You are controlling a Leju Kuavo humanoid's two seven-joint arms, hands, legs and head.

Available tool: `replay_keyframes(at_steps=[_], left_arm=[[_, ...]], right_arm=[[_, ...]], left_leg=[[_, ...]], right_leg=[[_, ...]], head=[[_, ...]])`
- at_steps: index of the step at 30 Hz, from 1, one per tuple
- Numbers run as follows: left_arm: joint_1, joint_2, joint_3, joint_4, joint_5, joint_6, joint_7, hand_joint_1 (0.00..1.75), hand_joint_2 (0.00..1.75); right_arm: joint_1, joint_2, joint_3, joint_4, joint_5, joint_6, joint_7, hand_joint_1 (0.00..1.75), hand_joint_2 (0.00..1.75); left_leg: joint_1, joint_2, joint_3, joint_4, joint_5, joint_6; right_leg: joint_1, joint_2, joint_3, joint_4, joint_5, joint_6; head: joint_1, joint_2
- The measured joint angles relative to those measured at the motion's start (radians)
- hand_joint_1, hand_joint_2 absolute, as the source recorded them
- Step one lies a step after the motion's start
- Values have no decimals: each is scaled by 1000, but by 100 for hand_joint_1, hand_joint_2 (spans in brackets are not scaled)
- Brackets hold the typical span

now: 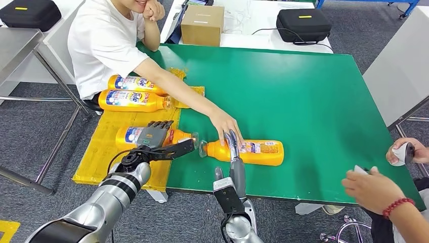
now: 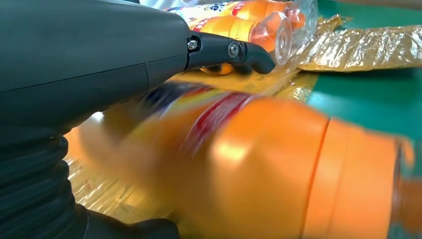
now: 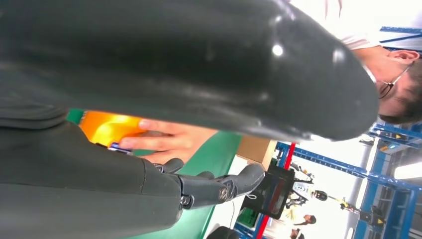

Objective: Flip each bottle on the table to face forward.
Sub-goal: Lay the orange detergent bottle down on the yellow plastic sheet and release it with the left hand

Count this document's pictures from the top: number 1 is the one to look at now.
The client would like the beige shoe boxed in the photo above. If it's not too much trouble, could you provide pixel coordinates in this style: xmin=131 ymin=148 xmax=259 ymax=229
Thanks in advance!
xmin=322 ymin=205 xmax=345 ymax=215

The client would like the person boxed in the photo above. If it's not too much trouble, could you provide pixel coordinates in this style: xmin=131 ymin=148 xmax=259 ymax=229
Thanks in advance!
xmin=341 ymin=137 xmax=429 ymax=243
xmin=67 ymin=0 xmax=245 ymax=146

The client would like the steel frame table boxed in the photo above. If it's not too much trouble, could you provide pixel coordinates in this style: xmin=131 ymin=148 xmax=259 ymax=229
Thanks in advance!
xmin=0 ymin=26 xmax=96 ymax=196

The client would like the grey table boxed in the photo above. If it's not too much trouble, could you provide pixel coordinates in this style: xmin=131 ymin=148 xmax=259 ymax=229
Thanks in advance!
xmin=362 ymin=6 xmax=429 ymax=142

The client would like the white table leg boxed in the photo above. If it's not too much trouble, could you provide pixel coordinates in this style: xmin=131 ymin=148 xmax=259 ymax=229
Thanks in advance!
xmin=146 ymin=189 xmax=169 ymax=204
xmin=294 ymin=202 xmax=324 ymax=216

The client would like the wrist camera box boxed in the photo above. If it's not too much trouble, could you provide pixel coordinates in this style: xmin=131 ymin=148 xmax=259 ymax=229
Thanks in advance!
xmin=142 ymin=138 xmax=196 ymax=163
xmin=212 ymin=177 xmax=247 ymax=215

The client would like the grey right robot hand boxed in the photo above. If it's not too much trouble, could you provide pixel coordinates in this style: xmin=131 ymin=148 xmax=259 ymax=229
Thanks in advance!
xmin=213 ymin=129 xmax=247 ymax=202

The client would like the yellow taped cardboard mat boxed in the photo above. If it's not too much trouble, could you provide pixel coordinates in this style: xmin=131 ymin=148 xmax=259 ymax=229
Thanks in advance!
xmin=72 ymin=67 xmax=206 ymax=192

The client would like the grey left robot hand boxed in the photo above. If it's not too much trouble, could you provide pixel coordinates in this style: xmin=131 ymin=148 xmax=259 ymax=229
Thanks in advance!
xmin=136 ymin=120 xmax=175 ymax=150

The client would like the chrome chair base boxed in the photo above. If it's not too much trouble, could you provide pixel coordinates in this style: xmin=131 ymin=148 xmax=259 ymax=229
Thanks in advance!
xmin=320 ymin=214 xmax=373 ymax=243

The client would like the black cable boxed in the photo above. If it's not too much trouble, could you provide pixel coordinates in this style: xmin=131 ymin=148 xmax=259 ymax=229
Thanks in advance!
xmin=251 ymin=27 xmax=334 ymax=53

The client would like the black zippered carrying case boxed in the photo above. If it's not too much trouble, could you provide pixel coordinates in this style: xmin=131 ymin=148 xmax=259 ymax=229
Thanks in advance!
xmin=276 ymin=8 xmax=332 ymax=44
xmin=0 ymin=0 xmax=63 ymax=32

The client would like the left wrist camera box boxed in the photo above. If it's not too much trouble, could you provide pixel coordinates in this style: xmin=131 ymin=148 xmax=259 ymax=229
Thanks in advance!
xmin=142 ymin=138 xmax=196 ymax=163

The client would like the red bead bracelet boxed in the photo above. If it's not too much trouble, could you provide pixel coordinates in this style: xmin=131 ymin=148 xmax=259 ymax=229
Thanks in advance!
xmin=382 ymin=197 xmax=416 ymax=219

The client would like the orange detergent bottle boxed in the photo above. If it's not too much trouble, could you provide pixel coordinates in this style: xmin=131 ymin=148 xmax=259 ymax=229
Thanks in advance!
xmin=98 ymin=89 xmax=174 ymax=113
xmin=198 ymin=139 xmax=285 ymax=167
xmin=115 ymin=126 xmax=199 ymax=151
xmin=107 ymin=74 xmax=168 ymax=96

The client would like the white side table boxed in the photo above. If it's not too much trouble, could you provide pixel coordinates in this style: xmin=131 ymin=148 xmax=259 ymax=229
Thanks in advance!
xmin=0 ymin=0 xmax=84 ymax=85

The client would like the brown cardboard box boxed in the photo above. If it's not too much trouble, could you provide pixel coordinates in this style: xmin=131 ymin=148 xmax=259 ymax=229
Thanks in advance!
xmin=181 ymin=5 xmax=225 ymax=47

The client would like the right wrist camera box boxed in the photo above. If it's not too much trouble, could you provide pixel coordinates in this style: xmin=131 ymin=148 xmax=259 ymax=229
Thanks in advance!
xmin=212 ymin=177 xmax=247 ymax=215

